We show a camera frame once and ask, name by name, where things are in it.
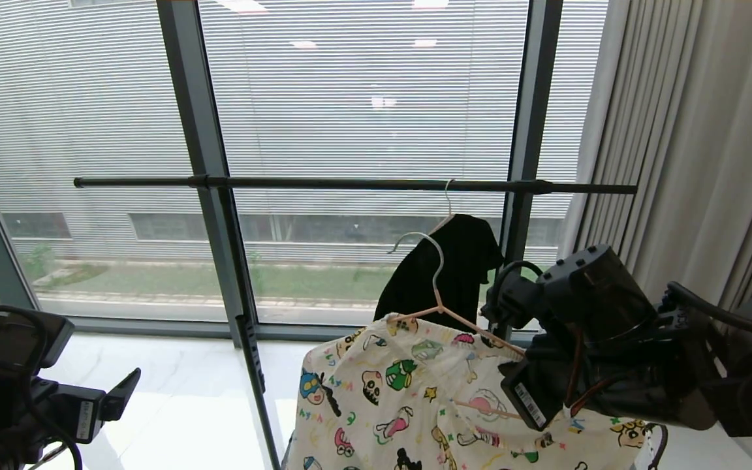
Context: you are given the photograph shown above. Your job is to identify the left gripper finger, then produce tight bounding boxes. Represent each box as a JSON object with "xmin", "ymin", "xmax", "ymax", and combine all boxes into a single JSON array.
[{"xmin": 100, "ymin": 368, "xmax": 142, "ymax": 422}]

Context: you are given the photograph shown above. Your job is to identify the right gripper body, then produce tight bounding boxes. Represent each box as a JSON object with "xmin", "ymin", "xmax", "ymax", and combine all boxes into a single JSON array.
[{"xmin": 499, "ymin": 330, "xmax": 618, "ymax": 431}]

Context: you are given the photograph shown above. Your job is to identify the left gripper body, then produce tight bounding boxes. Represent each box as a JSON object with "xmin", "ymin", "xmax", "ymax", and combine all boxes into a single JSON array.
[{"xmin": 20, "ymin": 381, "xmax": 107, "ymax": 446}]

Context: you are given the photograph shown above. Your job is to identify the pink clothes hanger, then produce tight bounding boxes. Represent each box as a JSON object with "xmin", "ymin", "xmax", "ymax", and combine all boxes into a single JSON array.
[
  {"xmin": 428, "ymin": 179, "xmax": 457, "ymax": 236},
  {"xmin": 387, "ymin": 232, "xmax": 528, "ymax": 420}
]

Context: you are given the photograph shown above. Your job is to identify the black garment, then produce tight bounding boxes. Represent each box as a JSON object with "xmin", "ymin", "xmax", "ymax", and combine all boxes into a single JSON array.
[{"xmin": 374, "ymin": 213, "xmax": 506, "ymax": 334}]

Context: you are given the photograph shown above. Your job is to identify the cream printed garment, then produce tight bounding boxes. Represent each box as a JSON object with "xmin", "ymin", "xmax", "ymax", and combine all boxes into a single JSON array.
[{"xmin": 283, "ymin": 313, "xmax": 652, "ymax": 470}]

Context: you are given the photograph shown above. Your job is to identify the black clothes rack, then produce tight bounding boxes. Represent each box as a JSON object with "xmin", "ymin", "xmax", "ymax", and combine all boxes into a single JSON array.
[{"xmin": 74, "ymin": 175, "xmax": 638, "ymax": 470}]

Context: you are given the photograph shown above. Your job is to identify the beige curtain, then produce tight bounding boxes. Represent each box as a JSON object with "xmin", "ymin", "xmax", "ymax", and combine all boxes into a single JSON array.
[{"xmin": 562, "ymin": 0, "xmax": 752, "ymax": 314}]

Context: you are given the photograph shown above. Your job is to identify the window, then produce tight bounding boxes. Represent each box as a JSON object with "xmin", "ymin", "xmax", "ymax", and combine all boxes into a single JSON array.
[{"xmin": 0, "ymin": 0, "xmax": 612, "ymax": 340}]

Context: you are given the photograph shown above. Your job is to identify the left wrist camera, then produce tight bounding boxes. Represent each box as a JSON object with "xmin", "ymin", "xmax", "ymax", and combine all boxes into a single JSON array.
[{"xmin": 0, "ymin": 310, "xmax": 76, "ymax": 418}]

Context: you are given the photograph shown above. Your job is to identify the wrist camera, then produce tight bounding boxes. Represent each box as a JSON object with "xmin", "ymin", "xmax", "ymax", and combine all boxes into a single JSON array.
[
  {"xmin": 0, "ymin": 310, "xmax": 76, "ymax": 418},
  {"xmin": 480, "ymin": 268, "xmax": 550, "ymax": 330}
]

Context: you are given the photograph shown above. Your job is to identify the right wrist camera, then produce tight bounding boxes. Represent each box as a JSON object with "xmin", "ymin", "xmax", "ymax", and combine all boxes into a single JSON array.
[{"xmin": 480, "ymin": 268, "xmax": 550, "ymax": 330}]

